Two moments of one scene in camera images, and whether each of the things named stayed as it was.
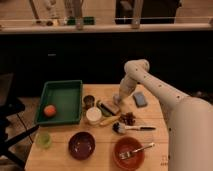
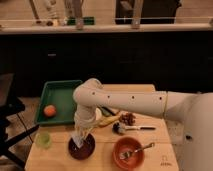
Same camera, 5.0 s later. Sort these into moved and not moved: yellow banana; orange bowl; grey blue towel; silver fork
Moved: grey blue towel
Not moved: yellow banana; orange bowl; silver fork
